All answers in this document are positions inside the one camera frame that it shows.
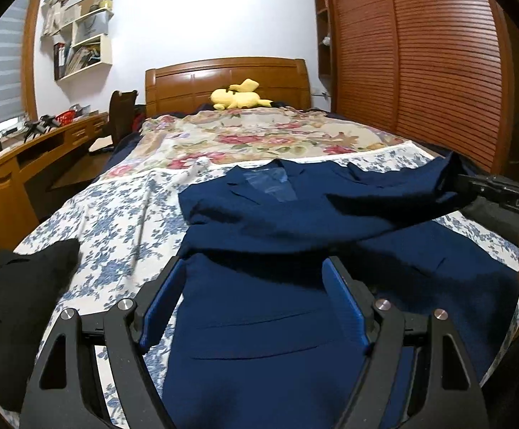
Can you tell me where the navy blue suit jacket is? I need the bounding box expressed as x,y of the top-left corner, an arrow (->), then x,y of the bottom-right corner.
161,155 -> 519,428

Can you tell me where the black folded garment right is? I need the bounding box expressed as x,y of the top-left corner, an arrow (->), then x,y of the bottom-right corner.
461,197 -> 519,246

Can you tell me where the black folded garment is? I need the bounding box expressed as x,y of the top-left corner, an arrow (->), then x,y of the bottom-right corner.
0,239 -> 80,413
461,197 -> 519,246

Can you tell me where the black folded garment left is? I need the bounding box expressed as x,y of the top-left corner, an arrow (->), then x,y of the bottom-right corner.
0,239 -> 80,413

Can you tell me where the wooden louvered wardrobe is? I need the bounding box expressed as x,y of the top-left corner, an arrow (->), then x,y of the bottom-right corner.
315,0 -> 514,173

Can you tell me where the blue floral white bedsheet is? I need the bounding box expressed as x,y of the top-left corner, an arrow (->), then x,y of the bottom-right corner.
10,139 -> 519,429

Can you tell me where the long wooden desk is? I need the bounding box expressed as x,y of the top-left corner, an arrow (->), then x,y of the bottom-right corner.
0,112 -> 108,250

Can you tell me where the red floral beige blanket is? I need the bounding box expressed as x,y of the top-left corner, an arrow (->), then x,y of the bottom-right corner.
100,107 -> 404,179

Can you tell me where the red basket on desk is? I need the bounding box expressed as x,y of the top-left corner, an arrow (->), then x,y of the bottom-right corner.
56,109 -> 76,127

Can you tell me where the yellow plush toy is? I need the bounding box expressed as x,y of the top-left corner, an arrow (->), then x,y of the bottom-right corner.
210,79 -> 272,110

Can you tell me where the dark wooden chair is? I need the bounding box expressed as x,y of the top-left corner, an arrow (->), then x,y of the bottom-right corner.
107,90 -> 138,145

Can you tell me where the grey zebra window blind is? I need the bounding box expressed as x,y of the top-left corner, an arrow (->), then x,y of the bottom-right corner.
0,0 -> 30,123

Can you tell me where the wooden headboard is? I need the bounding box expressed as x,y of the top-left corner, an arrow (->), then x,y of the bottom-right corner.
145,57 -> 311,117

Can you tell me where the white wall shelf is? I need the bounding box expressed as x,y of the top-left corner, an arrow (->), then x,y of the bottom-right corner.
43,0 -> 114,83

